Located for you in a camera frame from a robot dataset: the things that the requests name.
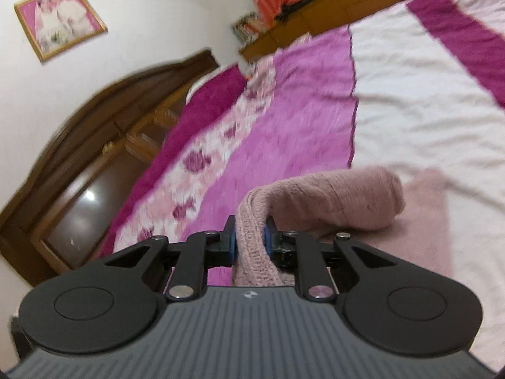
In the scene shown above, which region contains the pink knitted cardigan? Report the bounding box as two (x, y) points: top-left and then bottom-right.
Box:
(232, 166), (454, 286)

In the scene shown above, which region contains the dark wooden headboard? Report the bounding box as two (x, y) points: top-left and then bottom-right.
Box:
(1, 50), (218, 286)

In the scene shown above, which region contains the purple floral bedspread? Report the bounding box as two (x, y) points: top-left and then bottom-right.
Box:
(103, 0), (504, 369)

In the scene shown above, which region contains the books row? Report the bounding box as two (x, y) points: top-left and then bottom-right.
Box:
(230, 12), (272, 46)

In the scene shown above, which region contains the wooden side cabinet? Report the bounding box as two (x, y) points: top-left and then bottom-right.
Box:
(240, 0), (405, 63)

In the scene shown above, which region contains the framed wedding photo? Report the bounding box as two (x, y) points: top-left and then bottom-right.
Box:
(14, 0), (108, 63)

